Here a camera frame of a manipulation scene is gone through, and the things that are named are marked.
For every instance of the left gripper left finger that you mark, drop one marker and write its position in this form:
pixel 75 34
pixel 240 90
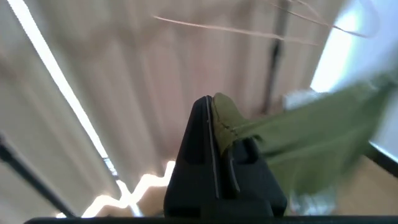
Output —
pixel 192 174

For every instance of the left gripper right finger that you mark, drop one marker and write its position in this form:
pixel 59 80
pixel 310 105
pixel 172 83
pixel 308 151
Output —
pixel 252 193

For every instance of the green sleeveless shirt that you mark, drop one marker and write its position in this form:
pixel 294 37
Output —
pixel 311 137

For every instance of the pink clothes hanger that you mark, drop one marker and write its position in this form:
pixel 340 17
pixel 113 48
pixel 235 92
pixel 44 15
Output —
pixel 342 29
pixel 236 30

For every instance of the black clothes rack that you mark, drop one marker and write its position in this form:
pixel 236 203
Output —
pixel 275 62

